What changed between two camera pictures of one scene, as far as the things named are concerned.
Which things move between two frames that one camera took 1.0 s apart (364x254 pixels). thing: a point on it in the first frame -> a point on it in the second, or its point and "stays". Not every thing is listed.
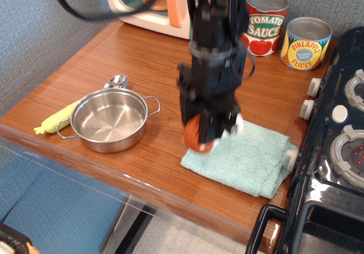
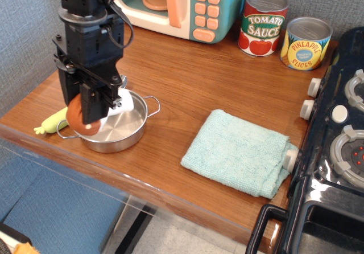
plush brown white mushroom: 191,135 -> 74,113
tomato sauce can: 267,9 stays
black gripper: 211,81 -> 91,53
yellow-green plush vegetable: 50,125 stays
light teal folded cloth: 251,160 stays
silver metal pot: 110,119 stays
